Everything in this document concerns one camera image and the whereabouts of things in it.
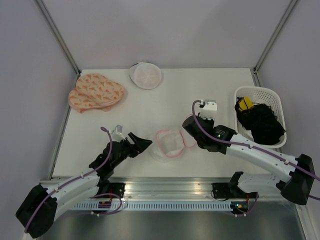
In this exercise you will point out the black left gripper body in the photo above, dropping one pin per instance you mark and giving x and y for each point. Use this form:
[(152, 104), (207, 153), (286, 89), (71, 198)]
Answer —
[(127, 150)]

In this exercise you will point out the yellow bra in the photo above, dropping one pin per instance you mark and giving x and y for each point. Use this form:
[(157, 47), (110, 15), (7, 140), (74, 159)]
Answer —
[(243, 104)]

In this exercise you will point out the white slotted cable duct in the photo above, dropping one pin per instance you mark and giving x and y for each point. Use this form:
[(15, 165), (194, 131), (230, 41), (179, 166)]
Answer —
[(94, 205)]

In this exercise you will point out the white perforated plastic basket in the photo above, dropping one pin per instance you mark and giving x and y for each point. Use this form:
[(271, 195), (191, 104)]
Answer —
[(261, 95)]

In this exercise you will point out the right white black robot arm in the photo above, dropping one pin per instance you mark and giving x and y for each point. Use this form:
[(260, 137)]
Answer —
[(291, 176)]

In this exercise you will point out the aluminium mounting rail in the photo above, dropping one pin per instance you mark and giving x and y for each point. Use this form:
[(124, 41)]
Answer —
[(168, 188)]

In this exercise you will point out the white mesh laundry bag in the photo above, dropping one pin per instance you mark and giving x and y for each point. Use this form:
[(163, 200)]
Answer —
[(145, 75)]

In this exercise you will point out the pink-trimmed mesh laundry bag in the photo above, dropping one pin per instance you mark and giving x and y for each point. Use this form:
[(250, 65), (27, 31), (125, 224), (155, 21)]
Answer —
[(169, 144)]

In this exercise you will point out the aluminium frame post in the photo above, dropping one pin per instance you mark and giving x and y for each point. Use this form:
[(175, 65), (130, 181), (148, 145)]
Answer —
[(275, 34), (57, 35)]

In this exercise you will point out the orange floral patterned bra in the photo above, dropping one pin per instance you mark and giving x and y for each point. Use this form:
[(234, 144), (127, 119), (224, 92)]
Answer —
[(95, 91)]

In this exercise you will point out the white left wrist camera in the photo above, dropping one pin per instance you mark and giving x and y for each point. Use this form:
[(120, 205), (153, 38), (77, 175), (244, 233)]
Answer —
[(117, 134)]

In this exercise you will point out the right aluminium frame post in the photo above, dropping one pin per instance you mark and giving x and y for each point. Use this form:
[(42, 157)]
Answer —
[(275, 34)]

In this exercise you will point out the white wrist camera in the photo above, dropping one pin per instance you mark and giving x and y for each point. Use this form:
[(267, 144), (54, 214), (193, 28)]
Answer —
[(117, 134), (208, 109)]

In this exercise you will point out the left aluminium frame post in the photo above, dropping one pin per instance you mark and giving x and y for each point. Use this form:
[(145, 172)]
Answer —
[(57, 35)]

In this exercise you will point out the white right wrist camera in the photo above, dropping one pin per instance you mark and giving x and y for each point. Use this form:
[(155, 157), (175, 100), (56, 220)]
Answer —
[(208, 109)]

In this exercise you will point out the black lace bra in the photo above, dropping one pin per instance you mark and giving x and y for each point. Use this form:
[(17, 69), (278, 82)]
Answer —
[(263, 124)]

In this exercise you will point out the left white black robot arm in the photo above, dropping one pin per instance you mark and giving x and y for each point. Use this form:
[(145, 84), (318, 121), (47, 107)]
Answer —
[(44, 205)]

